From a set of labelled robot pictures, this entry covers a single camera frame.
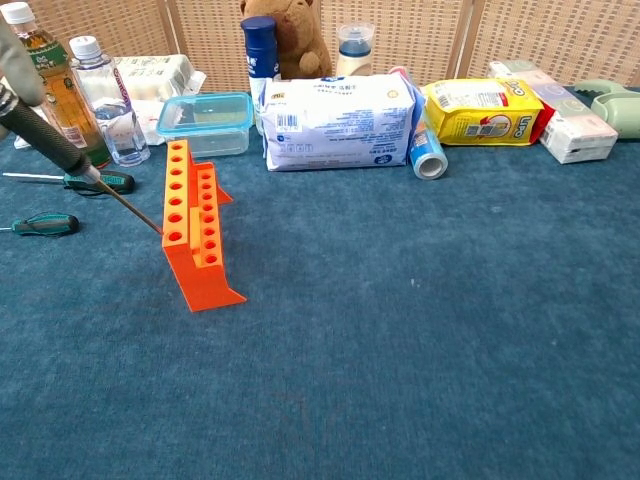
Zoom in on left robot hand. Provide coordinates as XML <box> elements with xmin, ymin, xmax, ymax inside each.
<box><xmin>0</xmin><ymin>17</ymin><xmax>47</xmax><ymax>108</ymax></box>

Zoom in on silver black precision screwdriver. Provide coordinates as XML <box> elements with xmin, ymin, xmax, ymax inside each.
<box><xmin>0</xmin><ymin>83</ymin><xmax>165</xmax><ymax>236</ymax></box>

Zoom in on large green screwdriver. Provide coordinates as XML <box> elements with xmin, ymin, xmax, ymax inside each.
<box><xmin>2</xmin><ymin>169</ymin><xmax>136</xmax><ymax>196</ymax></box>

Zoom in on small green screwdriver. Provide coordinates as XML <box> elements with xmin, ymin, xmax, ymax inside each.
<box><xmin>0</xmin><ymin>213</ymin><xmax>81</xmax><ymax>237</ymax></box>

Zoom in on orange tool rack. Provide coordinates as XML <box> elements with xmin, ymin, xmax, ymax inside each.
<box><xmin>161</xmin><ymin>139</ymin><xmax>248</xmax><ymax>314</ymax></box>

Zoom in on green tea bottle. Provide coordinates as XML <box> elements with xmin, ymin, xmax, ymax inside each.
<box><xmin>0</xmin><ymin>1</ymin><xmax>114</xmax><ymax>169</ymax></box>

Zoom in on clear water bottle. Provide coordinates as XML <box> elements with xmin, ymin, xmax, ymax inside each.
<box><xmin>68</xmin><ymin>35</ymin><xmax>151</xmax><ymax>167</ymax></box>

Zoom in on clear container blue lid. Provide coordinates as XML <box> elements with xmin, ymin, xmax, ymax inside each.
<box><xmin>156</xmin><ymin>91</ymin><xmax>255</xmax><ymax>159</ymax></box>

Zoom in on blue white spray can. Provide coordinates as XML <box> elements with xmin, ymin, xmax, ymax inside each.
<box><xmin>240</xmin><ymin>15</ymin><xmax>281</xmax><ymax>134</ymax></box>

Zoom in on brown capybara plush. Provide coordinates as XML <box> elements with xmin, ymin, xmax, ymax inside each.
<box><xmin>239</xmin><ymin>0</ymin><xmax>334</xmax><ymax>80</ymax></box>

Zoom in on white wet wipes pack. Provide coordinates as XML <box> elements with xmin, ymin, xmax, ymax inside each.
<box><xmin>260</xmin><ymin>69</ymin><xmax>426</xmax><ymax>173</ymax></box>

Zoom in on mayonnaise squeeze bottle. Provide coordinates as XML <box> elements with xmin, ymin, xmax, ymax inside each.
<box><xmin>334</xmin><ymin>22</ymin><xmax>376</xmax><ymax>78</ymax></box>

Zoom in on blue table carpet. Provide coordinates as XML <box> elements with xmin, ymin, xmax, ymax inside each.
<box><xmin>0</xmin><ymin>87</ymin><xmax>640</xmax><ymax>480</ymax></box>

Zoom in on yellow snack bag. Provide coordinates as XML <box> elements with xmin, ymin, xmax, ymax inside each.
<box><xmin>422</xmin><ymin>78</ymin><xmax>546</xmax><ymax>147</ymax></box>

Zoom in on red package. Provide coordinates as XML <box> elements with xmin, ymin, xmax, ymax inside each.
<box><xmin>529</xmin><ymin>107</ymin><xmax>557</xmax><ymax>144</ymax></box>

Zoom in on wicker folding screen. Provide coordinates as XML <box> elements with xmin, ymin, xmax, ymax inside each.
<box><xmin>0</xmin><ymin>0</ymin><xmax>640</xmax><ymax>94</ymax></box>

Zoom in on pastel tissue box pack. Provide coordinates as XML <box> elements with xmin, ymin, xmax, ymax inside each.
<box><xmin>487</xmin><ymin>59</ymin><xmax>620</xmax><ymax>165</ymax></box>

